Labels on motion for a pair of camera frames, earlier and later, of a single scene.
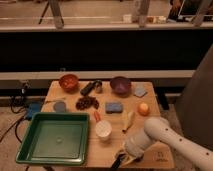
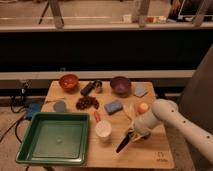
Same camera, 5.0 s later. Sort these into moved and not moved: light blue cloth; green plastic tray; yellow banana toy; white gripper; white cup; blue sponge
Moved: white gripper; yellow banana toy
Not moved: green plastic tray; light blue cloth; blue sponge; white cup
